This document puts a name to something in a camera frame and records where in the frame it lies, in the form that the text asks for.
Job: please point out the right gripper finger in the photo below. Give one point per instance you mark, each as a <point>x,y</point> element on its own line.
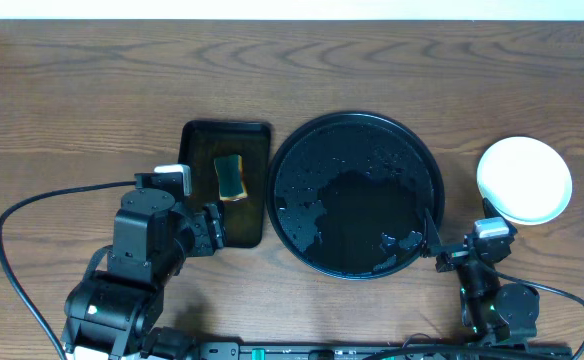
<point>489,209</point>
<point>430,234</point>

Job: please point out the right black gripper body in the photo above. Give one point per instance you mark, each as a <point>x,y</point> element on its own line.
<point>454,253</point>

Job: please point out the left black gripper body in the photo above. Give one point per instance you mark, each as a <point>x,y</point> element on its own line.
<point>213,228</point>

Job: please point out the light blue plate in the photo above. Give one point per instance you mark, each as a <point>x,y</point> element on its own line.
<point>526,180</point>

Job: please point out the green and yellow sponge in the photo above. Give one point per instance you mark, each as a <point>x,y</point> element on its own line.
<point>229,171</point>

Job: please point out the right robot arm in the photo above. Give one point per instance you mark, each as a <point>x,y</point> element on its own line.
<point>500,314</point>

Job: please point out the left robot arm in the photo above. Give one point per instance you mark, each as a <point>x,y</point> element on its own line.
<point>112,312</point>

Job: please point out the black rectangular tray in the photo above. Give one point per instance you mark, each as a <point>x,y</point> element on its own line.
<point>202,141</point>

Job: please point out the black round tray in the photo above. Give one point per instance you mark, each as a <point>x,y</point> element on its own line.
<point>349,193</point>

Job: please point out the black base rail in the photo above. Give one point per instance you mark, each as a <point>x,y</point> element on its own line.
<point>413,351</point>

